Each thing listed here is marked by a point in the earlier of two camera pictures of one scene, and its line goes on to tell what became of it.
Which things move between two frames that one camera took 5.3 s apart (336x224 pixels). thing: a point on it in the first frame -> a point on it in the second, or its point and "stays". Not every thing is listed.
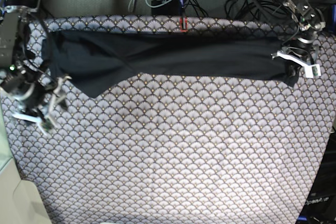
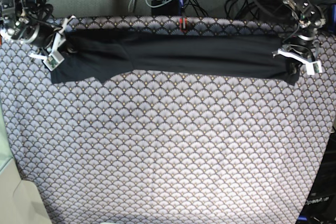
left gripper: (37, 102) -> (49, 38)
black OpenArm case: (320, 208) stays
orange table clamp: (181, 30) stays
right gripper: (302, 51) stays
